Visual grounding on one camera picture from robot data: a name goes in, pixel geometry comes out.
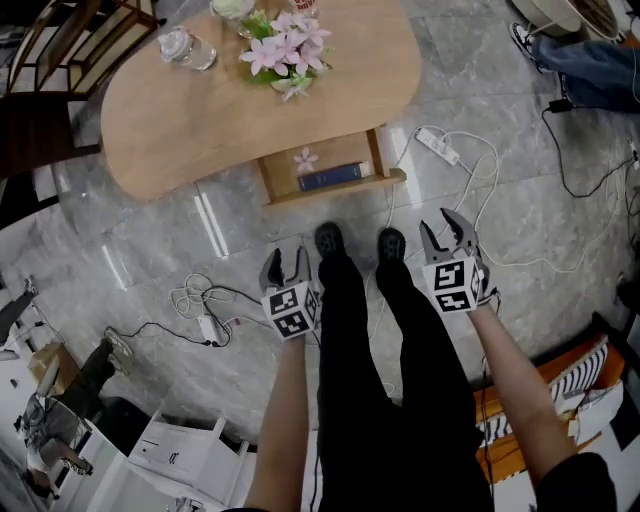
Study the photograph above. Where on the long white power strip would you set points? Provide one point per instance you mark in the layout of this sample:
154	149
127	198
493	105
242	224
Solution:
437	146

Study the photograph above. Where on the glass vase with white flower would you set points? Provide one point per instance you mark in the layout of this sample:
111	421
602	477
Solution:
232	12

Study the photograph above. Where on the small white power strip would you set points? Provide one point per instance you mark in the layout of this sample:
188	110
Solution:
207	330

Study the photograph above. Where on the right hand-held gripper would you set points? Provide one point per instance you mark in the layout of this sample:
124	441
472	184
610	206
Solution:
452	285

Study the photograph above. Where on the person's right black shoe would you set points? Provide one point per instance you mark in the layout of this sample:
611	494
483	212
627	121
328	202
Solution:
391	246

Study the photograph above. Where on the clear glass jar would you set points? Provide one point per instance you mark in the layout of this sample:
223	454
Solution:
187	50

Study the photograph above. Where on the dark wooden table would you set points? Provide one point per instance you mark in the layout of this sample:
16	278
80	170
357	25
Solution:
40	135

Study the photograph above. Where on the dark blue book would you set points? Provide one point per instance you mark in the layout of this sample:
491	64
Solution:
332	176

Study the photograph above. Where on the person's left black shoe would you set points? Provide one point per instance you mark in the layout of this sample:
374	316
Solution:
329	240

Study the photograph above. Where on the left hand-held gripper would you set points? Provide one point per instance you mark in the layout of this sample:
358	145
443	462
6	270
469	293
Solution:
290	310

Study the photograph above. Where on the person's left leg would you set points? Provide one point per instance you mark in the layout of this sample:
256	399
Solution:
350	390

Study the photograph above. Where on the person's black shoe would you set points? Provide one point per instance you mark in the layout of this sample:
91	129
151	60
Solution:
391	246
329	240

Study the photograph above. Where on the clear bottle with red label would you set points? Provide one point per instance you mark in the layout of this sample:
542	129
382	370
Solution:
305	6

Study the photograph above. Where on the orange sofa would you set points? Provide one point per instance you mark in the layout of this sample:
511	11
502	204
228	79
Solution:
555	370

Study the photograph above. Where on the person's right forearm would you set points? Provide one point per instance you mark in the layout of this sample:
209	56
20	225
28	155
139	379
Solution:
520	390

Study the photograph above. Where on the person's left forearm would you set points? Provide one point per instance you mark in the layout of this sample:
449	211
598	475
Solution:
280	425

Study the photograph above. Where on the person's leg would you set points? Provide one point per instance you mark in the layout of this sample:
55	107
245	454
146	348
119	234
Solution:
350	390
430	400

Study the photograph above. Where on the brown cardboard box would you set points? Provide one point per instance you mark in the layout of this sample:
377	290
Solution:
52	367

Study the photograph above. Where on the loose pink flower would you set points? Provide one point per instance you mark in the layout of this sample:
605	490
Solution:
305	160

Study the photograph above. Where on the pink flowers in green pot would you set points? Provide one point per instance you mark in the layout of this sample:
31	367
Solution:
285	55

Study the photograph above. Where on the person's right leg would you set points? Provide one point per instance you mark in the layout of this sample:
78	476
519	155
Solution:
430	400

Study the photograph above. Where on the white low cabinet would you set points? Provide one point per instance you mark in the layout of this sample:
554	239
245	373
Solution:
175	450

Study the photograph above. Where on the wooden coffee table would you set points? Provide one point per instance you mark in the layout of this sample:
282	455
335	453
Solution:
200	125

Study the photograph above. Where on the person's black shirt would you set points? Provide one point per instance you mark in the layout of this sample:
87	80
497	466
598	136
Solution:
575	485

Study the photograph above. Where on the black white striped cushion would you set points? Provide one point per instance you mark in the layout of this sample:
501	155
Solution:
580	380

